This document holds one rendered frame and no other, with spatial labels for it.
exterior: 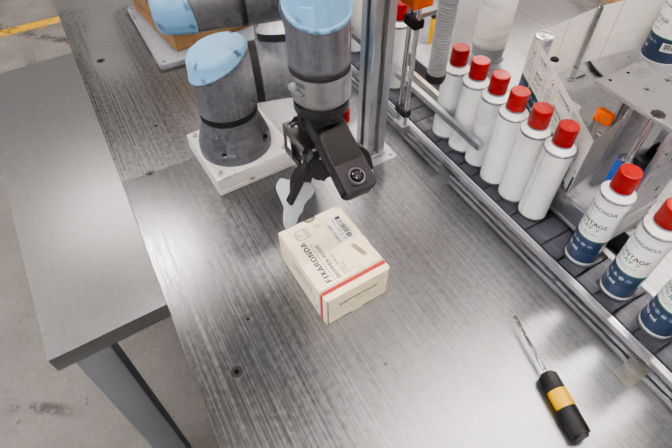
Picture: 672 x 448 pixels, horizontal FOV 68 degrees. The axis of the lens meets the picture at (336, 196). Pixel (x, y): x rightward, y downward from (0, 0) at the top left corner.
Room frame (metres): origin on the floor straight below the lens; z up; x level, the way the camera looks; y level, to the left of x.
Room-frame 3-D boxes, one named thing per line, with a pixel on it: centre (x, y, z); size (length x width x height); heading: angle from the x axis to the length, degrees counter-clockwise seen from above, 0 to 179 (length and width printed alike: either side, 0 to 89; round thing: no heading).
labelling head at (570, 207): (0.60, -0.47, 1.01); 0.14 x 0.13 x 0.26; 29
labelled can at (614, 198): (0.50, -0.42, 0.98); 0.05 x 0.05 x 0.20
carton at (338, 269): (0.49, 0.01, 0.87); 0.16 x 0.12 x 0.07; 32
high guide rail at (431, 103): (1.16, -0.01, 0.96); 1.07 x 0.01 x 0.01; 29
